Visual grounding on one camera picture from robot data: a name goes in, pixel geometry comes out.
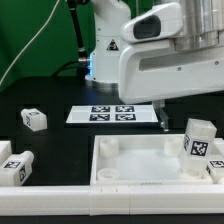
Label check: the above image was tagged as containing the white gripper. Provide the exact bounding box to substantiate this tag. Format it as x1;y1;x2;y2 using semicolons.
118;39;224;132

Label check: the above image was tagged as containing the white square tabletop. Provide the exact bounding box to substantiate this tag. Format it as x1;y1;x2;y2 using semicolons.
90;134;224;186

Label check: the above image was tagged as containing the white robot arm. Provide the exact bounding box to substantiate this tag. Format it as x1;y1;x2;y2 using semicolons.
85;0;224;129

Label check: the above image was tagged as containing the white left fence block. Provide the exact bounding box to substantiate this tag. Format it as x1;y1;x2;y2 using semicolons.
0;141;12;163

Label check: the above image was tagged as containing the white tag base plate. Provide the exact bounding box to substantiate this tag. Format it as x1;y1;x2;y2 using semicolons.
66;105;158;124

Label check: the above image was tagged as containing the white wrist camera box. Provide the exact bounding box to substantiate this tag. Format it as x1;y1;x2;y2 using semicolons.
121;2;183;43

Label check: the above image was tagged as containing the black cable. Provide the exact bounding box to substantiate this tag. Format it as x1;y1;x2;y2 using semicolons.
50;0;92;78

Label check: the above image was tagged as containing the white front fence wall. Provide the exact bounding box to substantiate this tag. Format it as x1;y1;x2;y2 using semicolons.
0;185;224;216

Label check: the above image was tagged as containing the white cable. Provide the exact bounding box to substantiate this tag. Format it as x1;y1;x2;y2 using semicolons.
0;0;61;87

